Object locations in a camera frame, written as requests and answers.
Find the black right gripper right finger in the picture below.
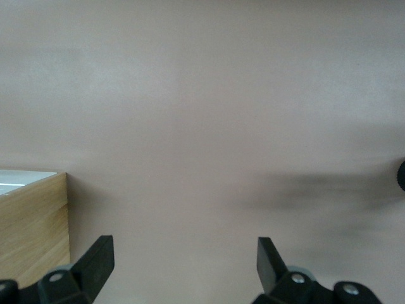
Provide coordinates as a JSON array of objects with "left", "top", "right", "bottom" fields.
[{"left": 252, "top": 236, "right": 333, "bottom": 304}]

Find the black cylindrical object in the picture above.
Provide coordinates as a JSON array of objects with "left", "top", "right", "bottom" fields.
[{"left": 396, "top": 159, "right": 405, "bottom": 193}]

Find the paper table cover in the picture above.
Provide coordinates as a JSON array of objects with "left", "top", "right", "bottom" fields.
[{"left": 0, "top": 0, "right": 405, "bottom": 304}]

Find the wooden drawer cabinet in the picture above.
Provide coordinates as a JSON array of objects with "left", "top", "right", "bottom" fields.
[{"left": 0, "top": 169, "right": 72, "bottom": 288}]

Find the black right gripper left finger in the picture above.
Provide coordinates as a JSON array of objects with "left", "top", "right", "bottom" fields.
[{"left": 37, "top": 234, "right": 115, "bottom": 304}]

